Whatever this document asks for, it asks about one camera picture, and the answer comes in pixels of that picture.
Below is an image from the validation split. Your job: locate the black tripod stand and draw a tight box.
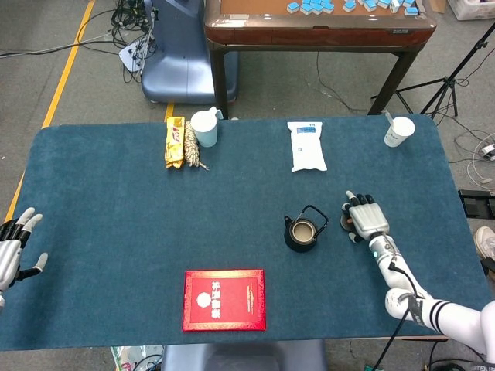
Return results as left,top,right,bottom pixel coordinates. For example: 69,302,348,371
370,26,495,119

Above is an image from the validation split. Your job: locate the beige sneaker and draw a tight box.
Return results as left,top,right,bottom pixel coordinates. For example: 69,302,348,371
474,226,495,260

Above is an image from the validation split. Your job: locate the white storage bin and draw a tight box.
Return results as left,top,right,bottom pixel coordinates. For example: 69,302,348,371
448,0,495,21

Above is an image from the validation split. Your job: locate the light blue mug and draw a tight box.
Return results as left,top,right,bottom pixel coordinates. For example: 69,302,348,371
190,107,225,148

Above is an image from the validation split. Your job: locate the black foot pedal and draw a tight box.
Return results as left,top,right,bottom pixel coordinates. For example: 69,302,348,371
458,189,495,220

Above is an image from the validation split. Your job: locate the grey blue robot torso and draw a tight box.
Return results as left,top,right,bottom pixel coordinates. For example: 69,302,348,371
160,339,329,371

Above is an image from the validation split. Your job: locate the brown cardboard box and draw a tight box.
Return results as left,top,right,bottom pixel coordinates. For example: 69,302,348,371
423,0,448,15

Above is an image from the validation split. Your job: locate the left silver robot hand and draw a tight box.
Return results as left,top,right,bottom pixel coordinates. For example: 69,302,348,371
0,207,50,294

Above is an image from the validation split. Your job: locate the white wet wipes pouch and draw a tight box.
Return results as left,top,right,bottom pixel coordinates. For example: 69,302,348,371
286,121,329,173

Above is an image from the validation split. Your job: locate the white power strip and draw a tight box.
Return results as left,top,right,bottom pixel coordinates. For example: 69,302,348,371
118,36,152,73

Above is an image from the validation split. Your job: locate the red certificate book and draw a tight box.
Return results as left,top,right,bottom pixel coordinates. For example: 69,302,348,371
182,268,268,333

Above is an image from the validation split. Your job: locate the beige twisted rope bundle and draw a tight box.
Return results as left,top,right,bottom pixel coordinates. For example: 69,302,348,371
183,121,210,172

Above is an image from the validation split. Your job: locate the brown mahjong table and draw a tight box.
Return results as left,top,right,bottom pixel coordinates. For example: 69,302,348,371
203,0,437,119

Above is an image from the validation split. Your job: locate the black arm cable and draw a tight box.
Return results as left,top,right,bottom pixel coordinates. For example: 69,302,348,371
369,260,425,371

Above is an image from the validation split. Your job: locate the blue felt table cloth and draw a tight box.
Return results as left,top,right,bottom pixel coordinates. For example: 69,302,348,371
0,114,494,352

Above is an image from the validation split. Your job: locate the black cast iron teapot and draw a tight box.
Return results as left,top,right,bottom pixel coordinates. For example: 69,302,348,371
283,204,330,254

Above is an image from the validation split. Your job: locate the white paper cup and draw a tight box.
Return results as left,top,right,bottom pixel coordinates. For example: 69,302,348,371
383,116,416,148

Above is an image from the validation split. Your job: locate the white floor cable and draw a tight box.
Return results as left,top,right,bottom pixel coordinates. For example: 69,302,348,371
452,131,495,186

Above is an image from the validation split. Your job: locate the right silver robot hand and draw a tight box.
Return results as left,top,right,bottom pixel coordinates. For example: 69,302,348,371
340,189,391,244

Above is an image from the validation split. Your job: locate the black floor cable bundle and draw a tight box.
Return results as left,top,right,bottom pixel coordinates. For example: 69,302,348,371
110,0,158,84

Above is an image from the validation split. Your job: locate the yellow snack packet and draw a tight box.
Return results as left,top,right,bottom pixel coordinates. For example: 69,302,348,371
165,116,186,169

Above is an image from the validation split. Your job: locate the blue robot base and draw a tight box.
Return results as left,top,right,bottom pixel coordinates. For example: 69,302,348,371
141,0,239,104

